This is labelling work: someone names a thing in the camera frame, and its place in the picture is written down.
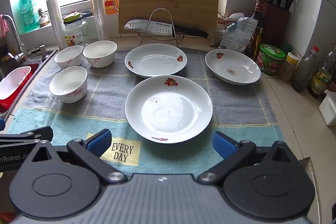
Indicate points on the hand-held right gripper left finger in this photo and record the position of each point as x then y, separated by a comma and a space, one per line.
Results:
101, 141

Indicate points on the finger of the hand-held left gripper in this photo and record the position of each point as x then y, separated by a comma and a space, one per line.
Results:
2, 124
39, 132

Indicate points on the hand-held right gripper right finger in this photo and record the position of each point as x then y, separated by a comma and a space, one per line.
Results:
223, 145

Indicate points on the white floral bowl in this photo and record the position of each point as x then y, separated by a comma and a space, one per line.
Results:
68, 82
68, 54
99, 52

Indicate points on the white floral plate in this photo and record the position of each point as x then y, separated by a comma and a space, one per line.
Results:
168, 111
155, 58
233, 64

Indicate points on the red and white basin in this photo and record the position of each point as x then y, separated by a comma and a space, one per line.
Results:
13, 87

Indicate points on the grey and teal checked towel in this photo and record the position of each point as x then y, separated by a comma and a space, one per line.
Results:
105, 98

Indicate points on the steel sink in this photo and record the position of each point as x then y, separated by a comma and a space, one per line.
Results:
8, 69

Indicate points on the metal faucet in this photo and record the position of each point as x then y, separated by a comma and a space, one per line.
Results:
15, 35

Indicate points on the pink cloth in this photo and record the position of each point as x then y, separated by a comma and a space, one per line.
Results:
3, 27

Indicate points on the green lid sauce jar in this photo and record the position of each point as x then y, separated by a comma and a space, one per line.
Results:
270, 58

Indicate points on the small yellow lid jar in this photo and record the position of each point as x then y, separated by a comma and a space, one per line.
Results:
287, 67

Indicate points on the glass jar yellow lid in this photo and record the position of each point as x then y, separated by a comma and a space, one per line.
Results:
74, 35

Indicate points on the short plastic wrap roll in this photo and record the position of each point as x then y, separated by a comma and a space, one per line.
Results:
56, 24

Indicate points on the clear bottle red cap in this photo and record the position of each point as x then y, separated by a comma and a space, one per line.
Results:
304, 71

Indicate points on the crumpled white printed bag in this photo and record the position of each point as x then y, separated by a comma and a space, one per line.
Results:
239, 35

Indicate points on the small potted plant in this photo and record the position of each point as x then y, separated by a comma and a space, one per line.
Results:
43, 19

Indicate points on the white plastic box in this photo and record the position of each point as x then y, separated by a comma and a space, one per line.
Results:
329, 108

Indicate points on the green soap pump bottle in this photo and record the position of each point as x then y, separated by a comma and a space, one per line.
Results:
26, 11

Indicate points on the red and white bag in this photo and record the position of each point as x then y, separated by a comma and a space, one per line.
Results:
221, 29

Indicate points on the bottle green yellow label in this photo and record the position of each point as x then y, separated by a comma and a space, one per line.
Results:
320, 79

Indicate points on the teal dish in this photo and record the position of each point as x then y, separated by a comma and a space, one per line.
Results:
85, 13

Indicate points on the dark sauce bottle red label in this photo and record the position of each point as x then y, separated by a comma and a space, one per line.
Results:
258, 16

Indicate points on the dark red knife block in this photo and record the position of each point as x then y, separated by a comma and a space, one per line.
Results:
275, 22

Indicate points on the tall plastic wrap roll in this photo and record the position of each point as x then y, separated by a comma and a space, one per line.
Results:
98, 6

